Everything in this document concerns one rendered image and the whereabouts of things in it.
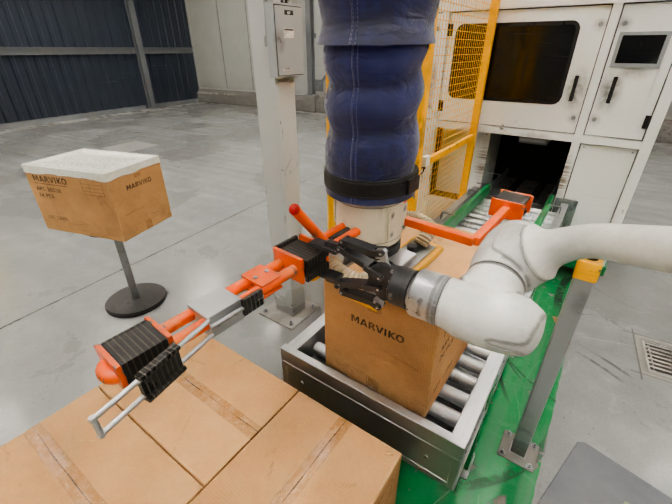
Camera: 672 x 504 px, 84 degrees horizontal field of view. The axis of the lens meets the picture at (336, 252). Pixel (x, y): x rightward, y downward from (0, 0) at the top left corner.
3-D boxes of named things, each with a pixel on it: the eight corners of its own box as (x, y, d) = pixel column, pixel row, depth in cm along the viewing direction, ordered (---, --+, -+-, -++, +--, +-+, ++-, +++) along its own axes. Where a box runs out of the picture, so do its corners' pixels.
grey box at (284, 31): (297, 75, 189) (294, 5, 174) (305, 76, 186) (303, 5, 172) (270, 77, 175) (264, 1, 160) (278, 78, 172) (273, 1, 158)
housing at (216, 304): (223, 303, 70) (219, 284, 68) (246, 318, 66) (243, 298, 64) (190, 323, 66) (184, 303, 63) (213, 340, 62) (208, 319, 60)
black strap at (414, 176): (360, 162, 104) (360, 148, 102) (436, 179, 91) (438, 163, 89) (304, 185, 89) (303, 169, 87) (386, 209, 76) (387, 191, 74)
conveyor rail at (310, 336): (469, 207, 316) (473, 185, 307) (475, 208, 314) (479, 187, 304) (288, 380, 151) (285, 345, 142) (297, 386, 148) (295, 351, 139)
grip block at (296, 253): (299, 254, 86) (298, 231, 83) (332, 268, 80) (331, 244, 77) (272, 269, 80) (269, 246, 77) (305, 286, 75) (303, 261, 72)
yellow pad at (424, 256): (412, 241, 111) (414, 226, 108) (443, 252, 105) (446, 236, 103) (341, 296, 88) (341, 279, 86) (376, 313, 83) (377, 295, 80)
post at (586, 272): (511, 440, 171) (580, 251, 123) (527, 448, 168) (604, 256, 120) (508, 451, 167) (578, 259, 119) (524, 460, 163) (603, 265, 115)
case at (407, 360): (399, 290, 182) (406, 215, 163) (481, 321, 161) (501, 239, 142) (325, 364, 139) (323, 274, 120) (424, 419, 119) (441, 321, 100)
